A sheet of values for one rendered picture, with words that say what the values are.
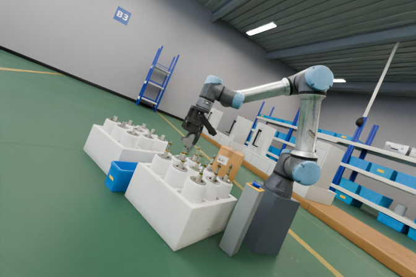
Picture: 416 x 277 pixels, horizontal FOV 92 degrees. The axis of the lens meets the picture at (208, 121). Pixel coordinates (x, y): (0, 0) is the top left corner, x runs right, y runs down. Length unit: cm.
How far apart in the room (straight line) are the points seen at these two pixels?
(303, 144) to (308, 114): 14
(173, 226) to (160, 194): 14
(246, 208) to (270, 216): 18
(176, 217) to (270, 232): 50
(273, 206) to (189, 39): 693
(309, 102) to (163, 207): 78
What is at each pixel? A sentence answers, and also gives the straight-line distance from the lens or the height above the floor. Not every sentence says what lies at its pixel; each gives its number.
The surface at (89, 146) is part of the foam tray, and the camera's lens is 150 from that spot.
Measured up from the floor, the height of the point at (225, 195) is 19.
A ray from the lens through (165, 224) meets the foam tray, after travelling 93.
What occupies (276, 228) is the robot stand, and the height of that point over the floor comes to 14.
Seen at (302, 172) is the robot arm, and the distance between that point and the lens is 99.
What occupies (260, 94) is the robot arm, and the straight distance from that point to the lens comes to 106.
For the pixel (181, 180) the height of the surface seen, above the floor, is 21.
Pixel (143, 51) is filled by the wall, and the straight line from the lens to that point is 721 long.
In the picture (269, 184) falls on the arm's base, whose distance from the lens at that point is 114.
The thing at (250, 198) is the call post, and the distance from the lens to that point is 96.
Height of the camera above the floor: 52
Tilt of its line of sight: 1 degrees down
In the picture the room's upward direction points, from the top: 23 degrees clockwise
